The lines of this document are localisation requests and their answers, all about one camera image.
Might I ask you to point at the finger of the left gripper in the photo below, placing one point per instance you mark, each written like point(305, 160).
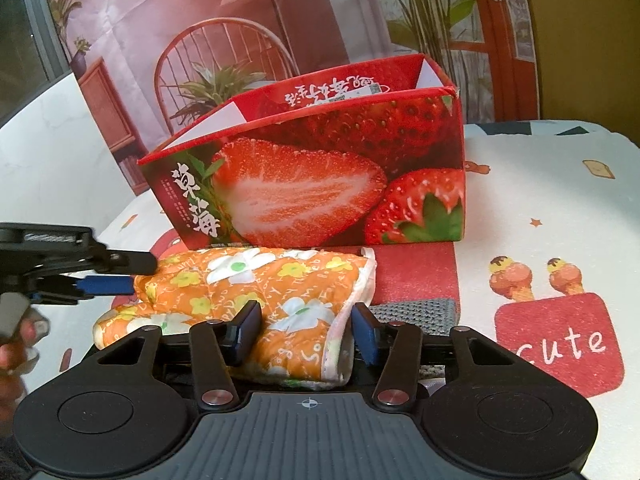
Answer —
point(106, 285)
point(130, 263)

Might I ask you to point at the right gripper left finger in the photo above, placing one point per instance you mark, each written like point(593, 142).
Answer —
point(217, 346)

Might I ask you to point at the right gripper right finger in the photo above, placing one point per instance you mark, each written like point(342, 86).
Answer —
point(392, 353)

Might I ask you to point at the living room scene backdrop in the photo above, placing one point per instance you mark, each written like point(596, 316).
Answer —
point(132, 57)

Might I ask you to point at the person's left hand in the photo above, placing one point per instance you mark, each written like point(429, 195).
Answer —
point(15, 357)

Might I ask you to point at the grey knitted cloth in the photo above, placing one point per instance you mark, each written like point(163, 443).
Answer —
point(435, 317)

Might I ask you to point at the cartoon printed table mat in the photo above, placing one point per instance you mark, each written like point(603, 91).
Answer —
point(548, 267)

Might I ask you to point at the red strawberry cardboard box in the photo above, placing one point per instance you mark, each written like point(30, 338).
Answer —
point(366, 153)

